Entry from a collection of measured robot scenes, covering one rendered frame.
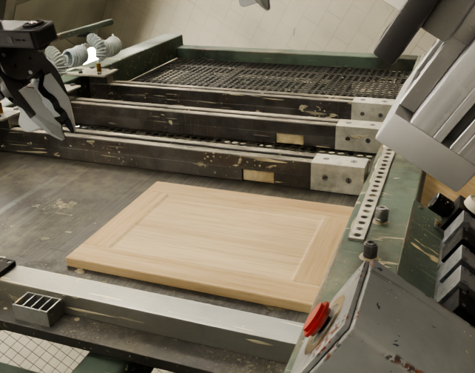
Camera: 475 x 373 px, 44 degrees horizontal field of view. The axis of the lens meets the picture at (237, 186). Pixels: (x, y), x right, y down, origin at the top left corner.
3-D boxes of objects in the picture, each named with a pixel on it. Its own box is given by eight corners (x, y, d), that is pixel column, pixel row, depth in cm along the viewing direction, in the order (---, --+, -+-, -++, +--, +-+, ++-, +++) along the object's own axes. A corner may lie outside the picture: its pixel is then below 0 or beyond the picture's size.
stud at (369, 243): (376, 261, 101) (376, 246, 99) (361, 259, 101) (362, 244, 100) (377, 254, 103) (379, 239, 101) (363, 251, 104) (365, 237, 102)
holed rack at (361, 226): (364, 242, 107) (364, 239, 106) (348, 240, 108) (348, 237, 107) (429, 55, 247) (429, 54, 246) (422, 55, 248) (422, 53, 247)
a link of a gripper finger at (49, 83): (68, 133, 93) (28, 86, 90) (89, 119, 89) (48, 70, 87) (56, 143, 91) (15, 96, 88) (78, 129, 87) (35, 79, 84)
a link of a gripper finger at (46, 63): (68, 94, 90) (29, 46, 87) (73, 89, 89) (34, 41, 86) (49, 109, 86) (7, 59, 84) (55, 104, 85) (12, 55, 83)
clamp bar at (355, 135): (379, 156, 157) (385, 68, 147) (20, 120, 197) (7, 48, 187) (384, 143, 166) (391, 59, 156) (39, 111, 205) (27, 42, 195)
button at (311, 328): (337, 328, 54) (317, 314, 54) (314, 353, 56) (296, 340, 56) (345, 303, 57) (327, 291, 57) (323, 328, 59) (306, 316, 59)
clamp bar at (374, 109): (390, 129, 177) (396, 49, 168) (62, 101, 217) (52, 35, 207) (394, 119, 186) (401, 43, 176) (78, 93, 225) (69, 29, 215)
